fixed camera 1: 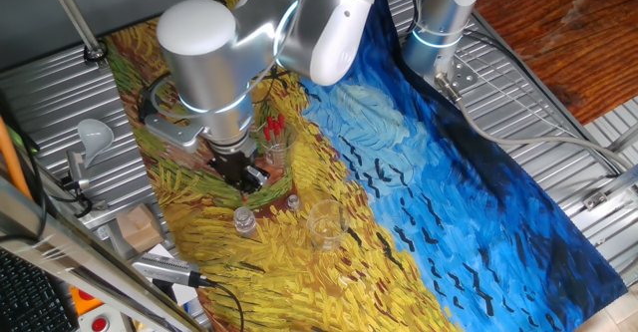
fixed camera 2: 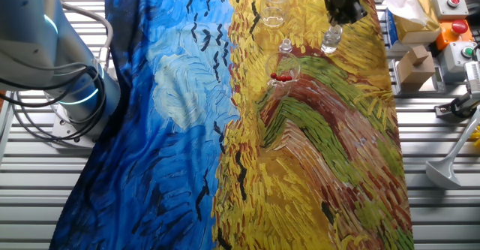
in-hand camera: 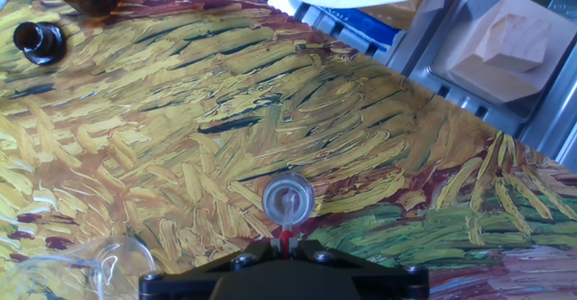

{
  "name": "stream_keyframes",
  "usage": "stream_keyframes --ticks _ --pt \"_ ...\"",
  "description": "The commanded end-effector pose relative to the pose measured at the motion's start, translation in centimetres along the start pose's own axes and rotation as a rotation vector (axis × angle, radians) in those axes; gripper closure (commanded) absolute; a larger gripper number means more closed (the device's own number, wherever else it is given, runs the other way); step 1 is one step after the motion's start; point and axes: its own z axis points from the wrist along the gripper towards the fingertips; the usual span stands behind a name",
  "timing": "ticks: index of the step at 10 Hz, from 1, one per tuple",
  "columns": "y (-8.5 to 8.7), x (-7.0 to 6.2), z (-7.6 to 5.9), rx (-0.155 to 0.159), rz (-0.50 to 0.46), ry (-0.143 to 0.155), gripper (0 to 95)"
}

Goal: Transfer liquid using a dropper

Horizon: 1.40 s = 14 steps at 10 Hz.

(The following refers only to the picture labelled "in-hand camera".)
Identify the silver digital scale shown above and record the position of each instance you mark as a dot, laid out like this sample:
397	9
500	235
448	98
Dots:
437	54

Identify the empty clear glass beaker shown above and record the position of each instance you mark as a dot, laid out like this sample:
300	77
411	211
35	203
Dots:
67	275

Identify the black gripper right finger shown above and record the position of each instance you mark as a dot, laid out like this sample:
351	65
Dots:
383	284

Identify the blue plastic packet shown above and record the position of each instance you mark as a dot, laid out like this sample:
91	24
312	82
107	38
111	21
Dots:
372	30

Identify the large cardboard box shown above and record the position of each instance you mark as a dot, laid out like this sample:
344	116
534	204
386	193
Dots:
500	85

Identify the small amber glass bottle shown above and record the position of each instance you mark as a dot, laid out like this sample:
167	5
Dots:
39	43

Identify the small clear glass bottle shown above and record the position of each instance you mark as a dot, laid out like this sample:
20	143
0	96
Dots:
304	199

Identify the Van Gogh print tablecloth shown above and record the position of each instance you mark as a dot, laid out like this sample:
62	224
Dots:
180	133

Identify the red bulb glass dropper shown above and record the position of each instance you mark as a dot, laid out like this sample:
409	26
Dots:
286	237

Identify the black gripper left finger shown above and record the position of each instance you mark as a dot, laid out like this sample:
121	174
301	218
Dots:
194	279

